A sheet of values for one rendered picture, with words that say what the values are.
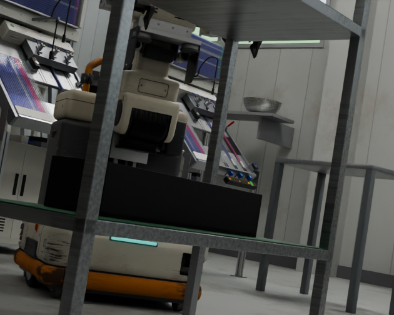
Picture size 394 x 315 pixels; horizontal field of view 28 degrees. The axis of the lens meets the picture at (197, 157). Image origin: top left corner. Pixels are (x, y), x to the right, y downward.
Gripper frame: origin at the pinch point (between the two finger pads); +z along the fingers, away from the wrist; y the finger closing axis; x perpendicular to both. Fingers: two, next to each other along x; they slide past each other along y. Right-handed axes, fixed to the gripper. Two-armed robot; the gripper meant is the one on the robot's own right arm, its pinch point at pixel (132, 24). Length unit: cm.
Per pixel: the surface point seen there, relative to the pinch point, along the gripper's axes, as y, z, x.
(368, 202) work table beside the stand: 173, -5, 103
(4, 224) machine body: -1, -2, 198
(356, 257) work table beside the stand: 171, 22, 117
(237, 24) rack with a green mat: 12, 33, -51
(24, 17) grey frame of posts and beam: -7, -115, 161
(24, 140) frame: 4, -48, 183
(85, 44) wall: 142, -397, 552
